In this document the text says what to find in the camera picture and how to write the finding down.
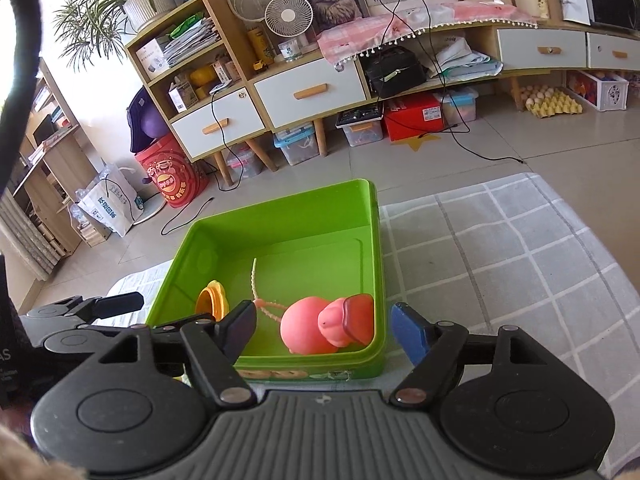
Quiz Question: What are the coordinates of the green plastic storage box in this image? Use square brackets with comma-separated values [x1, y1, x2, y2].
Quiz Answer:
[146, 179, 387, 382]

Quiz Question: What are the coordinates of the clear blue-lid storage bin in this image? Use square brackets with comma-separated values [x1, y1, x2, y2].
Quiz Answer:
[273, 122, 320, 166]

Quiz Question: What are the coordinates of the potted green plant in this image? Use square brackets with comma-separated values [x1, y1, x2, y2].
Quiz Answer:
[53, 0, 158, 72]

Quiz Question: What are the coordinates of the black power cable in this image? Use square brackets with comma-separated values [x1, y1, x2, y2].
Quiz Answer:
[372, 0, 526, 166]

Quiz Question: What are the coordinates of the yellow toy cup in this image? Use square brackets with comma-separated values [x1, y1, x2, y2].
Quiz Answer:
[194, 281, 230, 321]

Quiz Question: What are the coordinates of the grey checked table cloth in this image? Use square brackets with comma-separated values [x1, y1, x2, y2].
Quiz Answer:
[114, 174, 639, 472]

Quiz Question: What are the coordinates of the pink toy pig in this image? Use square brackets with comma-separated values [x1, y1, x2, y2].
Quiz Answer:
[280, 294, 374, 356]

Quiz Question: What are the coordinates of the red printed bucket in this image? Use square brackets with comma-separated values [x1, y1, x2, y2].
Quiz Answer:
[134, 133, 209, 208]

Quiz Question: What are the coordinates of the white desk fan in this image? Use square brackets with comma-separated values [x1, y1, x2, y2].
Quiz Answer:
[265, 0, 314, 49]

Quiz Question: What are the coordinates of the wooden tv cabinet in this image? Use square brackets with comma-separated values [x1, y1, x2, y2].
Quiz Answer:
[126, 0, 639, 162]

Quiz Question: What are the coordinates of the pink checked cloth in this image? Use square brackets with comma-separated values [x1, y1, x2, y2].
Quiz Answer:
[317, 1, 537, 66]

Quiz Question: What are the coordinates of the wooden desk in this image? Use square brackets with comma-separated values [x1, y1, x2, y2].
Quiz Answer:
[1, 61, 110, 281]

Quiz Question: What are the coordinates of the black bag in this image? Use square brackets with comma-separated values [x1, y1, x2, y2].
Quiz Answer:
[363, 46, 426, 99]

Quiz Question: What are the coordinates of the white paper shopping bag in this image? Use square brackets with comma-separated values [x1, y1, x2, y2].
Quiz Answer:
[76, 164, 143, 237]

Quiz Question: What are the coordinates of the pink beaded string toy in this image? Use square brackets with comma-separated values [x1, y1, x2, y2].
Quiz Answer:
[249, 257, 289, 324]

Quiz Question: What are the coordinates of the white toy box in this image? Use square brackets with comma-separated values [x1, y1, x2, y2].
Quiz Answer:
[566, 70, 629, 112]

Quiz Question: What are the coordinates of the yellow egg tray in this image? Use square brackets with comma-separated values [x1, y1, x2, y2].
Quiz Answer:
[520, 84, 584, 118]

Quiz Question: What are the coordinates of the red cardboard box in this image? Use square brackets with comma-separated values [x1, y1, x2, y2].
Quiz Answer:
[384, 92, 445, 142]

